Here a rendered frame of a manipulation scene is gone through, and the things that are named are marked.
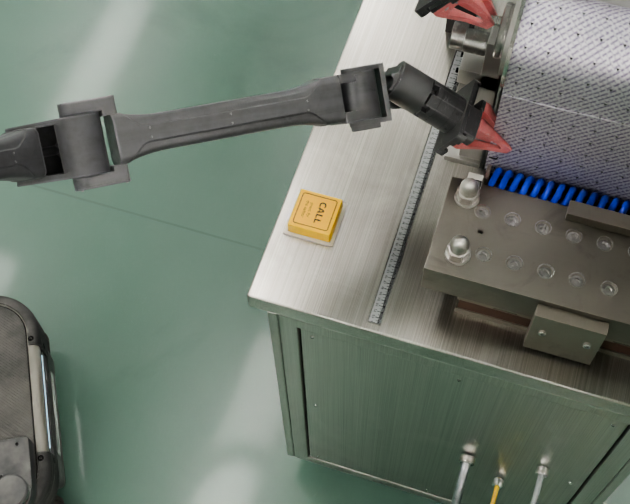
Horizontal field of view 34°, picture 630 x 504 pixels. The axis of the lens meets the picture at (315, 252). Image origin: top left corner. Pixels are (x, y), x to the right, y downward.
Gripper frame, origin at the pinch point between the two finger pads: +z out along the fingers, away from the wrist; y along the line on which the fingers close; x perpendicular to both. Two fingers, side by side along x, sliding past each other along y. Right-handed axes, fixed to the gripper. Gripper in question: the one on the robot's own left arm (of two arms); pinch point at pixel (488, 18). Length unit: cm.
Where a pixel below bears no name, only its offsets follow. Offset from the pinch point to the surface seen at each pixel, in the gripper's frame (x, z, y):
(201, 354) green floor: -131, 34, 9
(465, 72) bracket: -9.8, 5.3, 0.4
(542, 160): -6.5, 20.4, 7.1
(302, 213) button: -38.6, 3.2, 17.8
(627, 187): 0.0, 31.2, 6.6
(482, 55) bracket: -6.0, 4.7, -0.3
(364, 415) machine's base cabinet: -63, 42, 30
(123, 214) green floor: -150, 5, -21
